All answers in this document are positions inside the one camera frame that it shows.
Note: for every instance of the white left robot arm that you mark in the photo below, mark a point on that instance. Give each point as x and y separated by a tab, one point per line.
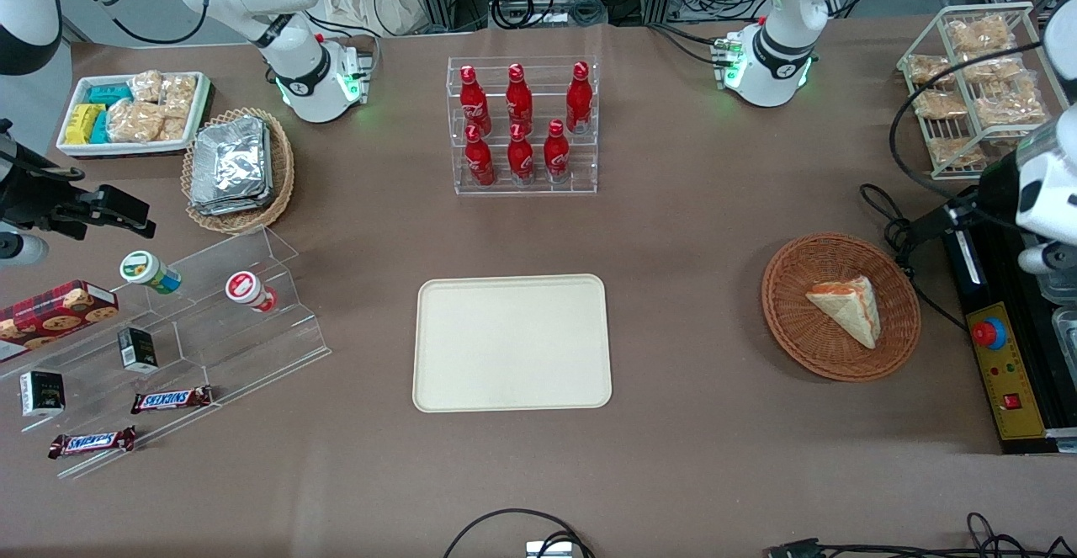
782	36

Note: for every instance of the triangular sandwich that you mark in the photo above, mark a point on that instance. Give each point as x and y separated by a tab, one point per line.
850	310

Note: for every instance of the tan oval wicker basket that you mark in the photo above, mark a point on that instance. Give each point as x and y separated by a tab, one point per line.
282	171

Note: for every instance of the red cookie box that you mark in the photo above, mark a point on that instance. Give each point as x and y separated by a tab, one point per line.
50	314

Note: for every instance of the brown round wicker basket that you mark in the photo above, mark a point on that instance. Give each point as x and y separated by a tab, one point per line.
808	348

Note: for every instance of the red cola bottle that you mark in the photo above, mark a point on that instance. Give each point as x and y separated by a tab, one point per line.
521	161
556	158
519	99
480	162
474	103
578	103

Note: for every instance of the white rectangular snack tray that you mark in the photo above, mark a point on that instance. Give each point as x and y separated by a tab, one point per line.
200	103

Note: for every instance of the yellow snack pack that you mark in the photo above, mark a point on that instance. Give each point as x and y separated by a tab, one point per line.
82	124

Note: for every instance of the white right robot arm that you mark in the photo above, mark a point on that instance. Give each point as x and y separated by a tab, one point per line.
294	78

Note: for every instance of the small silver device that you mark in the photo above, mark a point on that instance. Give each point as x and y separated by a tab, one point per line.
549	550

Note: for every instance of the snickers chocolate bar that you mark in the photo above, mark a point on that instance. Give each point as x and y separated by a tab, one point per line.
171	400
91	442

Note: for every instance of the clear bagged pastry pack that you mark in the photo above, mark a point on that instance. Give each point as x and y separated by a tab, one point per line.
940	105
1010	108
930	70
993	68
978	34
955	151

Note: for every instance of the red lid yogurt cup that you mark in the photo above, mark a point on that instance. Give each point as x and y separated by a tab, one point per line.
246	289

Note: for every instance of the clear acrylic bottle rack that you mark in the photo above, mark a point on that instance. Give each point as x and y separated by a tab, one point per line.
580	179

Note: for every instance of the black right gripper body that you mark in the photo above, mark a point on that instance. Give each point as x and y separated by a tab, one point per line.
32	198

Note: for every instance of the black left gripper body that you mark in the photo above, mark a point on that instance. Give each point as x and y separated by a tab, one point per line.
998	184

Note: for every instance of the teal snack pack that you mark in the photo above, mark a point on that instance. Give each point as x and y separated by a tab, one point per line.
109	93
100	129

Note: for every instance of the black machine with yellow panel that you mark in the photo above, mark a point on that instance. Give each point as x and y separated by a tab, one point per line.
1005	390

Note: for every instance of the silver foil pouch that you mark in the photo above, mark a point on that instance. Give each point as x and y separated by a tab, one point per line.
236	207
229	158

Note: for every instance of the cream plastic serving tray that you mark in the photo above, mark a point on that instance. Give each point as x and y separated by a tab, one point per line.
511	343

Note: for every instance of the clear acrylic stepped stand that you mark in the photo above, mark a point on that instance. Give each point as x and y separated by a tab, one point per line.
236	348

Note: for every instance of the clear rice cracker pack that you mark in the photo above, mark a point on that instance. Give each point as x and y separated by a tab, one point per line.
146	87
179	95
174	129
135	122

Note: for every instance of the clear plastic container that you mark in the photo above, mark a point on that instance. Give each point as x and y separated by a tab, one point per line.
1067	335
1060	287

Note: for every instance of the green lid yogurt cup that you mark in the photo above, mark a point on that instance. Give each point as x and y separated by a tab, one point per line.
147	270

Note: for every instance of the small black carton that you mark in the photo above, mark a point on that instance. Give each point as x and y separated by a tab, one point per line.
42	394
137	349

